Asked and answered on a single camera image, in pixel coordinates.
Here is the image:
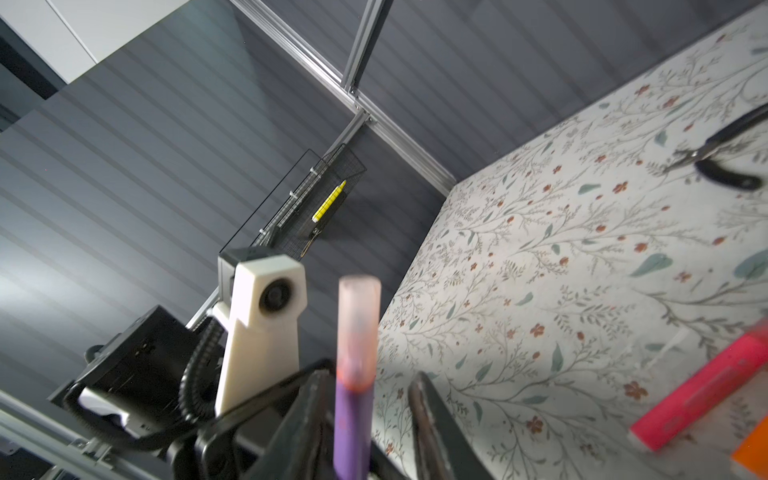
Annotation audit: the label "orange highlighter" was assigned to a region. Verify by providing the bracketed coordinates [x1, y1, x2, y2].
[731, 417, 768, 480]

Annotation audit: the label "black handled pliers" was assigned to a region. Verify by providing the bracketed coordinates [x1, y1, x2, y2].
[662, 104, 767, 192]

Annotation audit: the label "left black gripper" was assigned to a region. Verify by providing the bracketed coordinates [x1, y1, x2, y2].
[49, 306, 335, 479]

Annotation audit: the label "black wire mesh basket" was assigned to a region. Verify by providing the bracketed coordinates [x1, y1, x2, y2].
[223, 144, 366, 260]

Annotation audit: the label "purple highlighter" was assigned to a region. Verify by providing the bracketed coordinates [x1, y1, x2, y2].
[333, 380, 374, 480]

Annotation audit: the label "translucent pink cap front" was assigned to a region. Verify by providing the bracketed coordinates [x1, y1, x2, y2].
[336, 275, 381, 392]

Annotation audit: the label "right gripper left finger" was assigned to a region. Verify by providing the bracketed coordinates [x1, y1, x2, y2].
[242, 370, 332, 480]

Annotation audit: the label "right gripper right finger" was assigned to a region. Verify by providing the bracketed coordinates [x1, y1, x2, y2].
[408, 371, 493, 480]

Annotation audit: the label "pink highlighter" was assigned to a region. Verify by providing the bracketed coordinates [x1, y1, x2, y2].
[628, 318, 767, 452]

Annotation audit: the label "yellow highlighter in basket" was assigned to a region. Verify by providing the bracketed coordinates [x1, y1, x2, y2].
[312, 180, 347, 223]

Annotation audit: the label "left black corrugated cable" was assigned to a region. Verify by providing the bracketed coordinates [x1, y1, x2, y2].
[62, 317, 226, 451]

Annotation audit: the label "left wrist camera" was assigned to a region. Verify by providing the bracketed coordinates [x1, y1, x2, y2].
[212, 246, 308, 417]

